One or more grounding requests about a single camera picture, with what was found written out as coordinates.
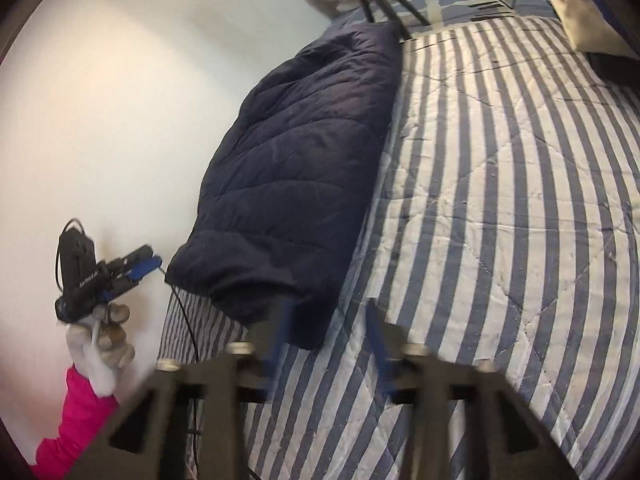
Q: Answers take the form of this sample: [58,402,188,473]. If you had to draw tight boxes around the navy quilted puffer jacket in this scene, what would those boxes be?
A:
[166,23,402,350]

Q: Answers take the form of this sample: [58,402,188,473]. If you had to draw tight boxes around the white gloved left hand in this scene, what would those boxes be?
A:
[66,304,136,398]

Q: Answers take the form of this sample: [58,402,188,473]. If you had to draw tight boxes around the blue white striped quilt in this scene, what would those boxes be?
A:
[156,14,640,480]

